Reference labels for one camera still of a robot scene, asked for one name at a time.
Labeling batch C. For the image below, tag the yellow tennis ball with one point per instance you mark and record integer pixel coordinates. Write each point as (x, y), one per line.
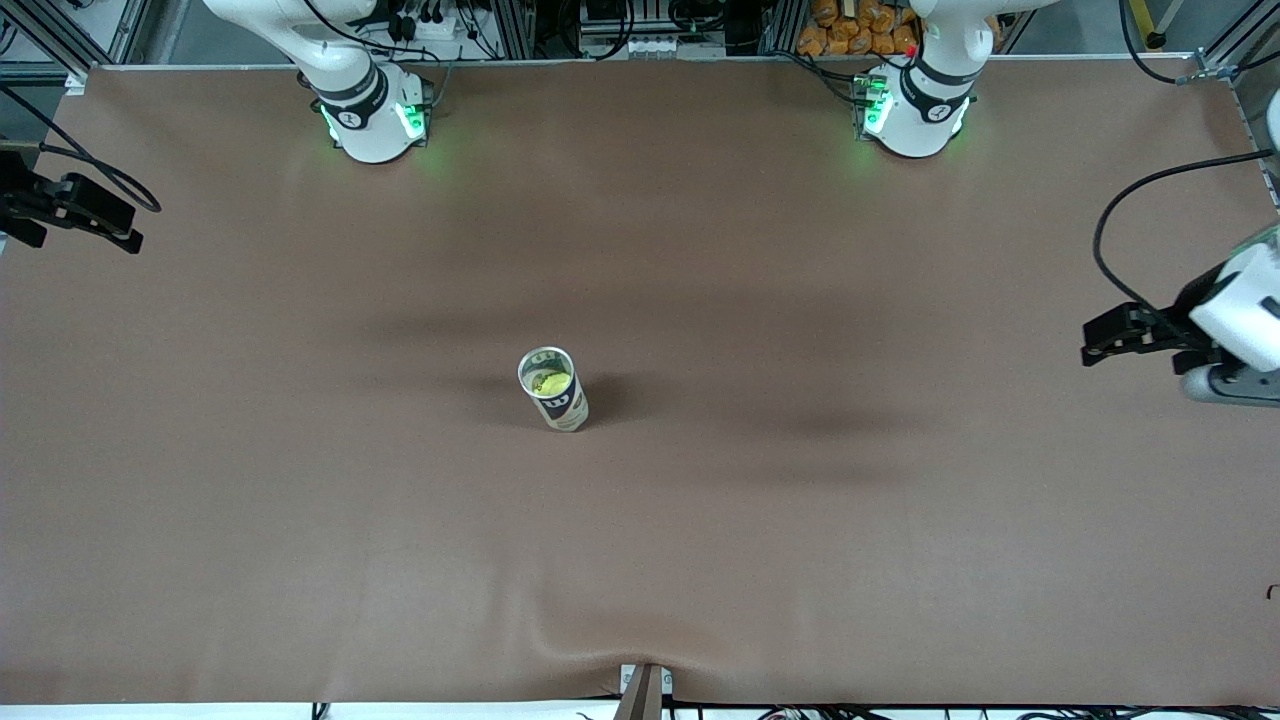
(550, 383)

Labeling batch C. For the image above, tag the silver tennis ball can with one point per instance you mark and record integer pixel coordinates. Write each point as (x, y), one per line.
(565, 410)

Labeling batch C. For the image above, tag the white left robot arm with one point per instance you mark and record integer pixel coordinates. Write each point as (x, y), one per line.
(915, 120)

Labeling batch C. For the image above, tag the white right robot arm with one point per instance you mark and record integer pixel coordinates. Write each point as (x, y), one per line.
(365, 120)

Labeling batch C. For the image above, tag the yellow pole black base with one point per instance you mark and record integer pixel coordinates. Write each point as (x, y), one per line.
(1155, 40)

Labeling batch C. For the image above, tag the white power strip black plugs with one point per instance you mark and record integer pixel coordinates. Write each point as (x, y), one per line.
(430, 25)

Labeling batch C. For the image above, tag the orange wrapped items pile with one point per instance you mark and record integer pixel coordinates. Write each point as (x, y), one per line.
(850, 25)

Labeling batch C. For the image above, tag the brown table mat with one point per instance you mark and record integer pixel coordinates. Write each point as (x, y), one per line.
(640, 550)

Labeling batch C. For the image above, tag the white socket strip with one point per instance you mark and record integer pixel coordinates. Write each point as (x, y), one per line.
(660, 45)

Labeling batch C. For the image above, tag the black electronics box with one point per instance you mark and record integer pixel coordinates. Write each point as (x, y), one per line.
(600, 12)

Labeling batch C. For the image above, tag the aluminium frame post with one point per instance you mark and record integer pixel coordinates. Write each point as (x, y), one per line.
(512, 25)
(782, 25)

